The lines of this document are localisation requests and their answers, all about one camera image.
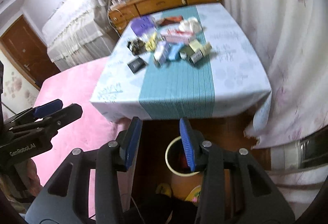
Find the pale yellow green box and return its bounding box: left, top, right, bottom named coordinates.
left=189, top=40, right=212, bottom=56

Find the yellow slipper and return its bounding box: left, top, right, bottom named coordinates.
left=156, top=183, right=172, bottom=197
left=185, top=185, right=201, bottom=205

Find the pink red printed box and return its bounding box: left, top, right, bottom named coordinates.
left=160, top=30, right=196, bottom=44

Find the white floral curtain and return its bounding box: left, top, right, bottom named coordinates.
left=207, top=0, right=328, bottom=214

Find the light blue small box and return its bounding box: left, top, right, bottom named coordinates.
left=167, top=43, right=185, bottom=61

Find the wooden desk with drawers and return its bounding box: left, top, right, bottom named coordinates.
left=108, top=0, right=221, bottom=34

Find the black white wrapper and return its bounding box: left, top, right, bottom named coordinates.
left=127, top=38, right=146, bottom=56

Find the brown wooden door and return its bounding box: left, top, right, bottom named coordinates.
left=1, top=16, right=60, bottom=87

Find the purple plastic wrapper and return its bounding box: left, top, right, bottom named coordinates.
left=130, top=15, right=156, bottom=37

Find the round dark trash bin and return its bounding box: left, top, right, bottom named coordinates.
left=165, top=136, right=203, bottom=177

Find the right yellow slipper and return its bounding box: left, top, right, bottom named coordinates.
left=185, top=185, right=201, bottom=205

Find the small white labelled box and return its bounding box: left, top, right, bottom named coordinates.
left=189, top=50, right=204, bottom=65

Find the left yellow slipper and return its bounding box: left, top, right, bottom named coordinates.
left=156, top=183, right=172, bottom=197

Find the leaf print teal tablecloth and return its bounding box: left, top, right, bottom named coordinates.
left=90, top=3, right=272, bottom=129

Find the white tissue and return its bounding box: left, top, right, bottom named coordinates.
left=179, top=17, right=202, bottom=34

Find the small black square object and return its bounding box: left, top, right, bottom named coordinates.
left=127, top=57, right=147, bottom=74

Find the white blue carton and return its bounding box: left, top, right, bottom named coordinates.
left=153, top=41, right=170, bottom=67

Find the white lace covered furniture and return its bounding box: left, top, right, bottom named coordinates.
left=42, top=0, right=119, bottom=71

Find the yellow paper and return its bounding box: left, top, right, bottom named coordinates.
left=145, top=32, right=157, bottom=52

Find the orange brown paper bag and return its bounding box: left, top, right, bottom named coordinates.
left=156, top=16, right=183, bottom=27

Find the pink bed blanket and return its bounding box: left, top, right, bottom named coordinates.
left=32, top=56, right=136, bottom=219

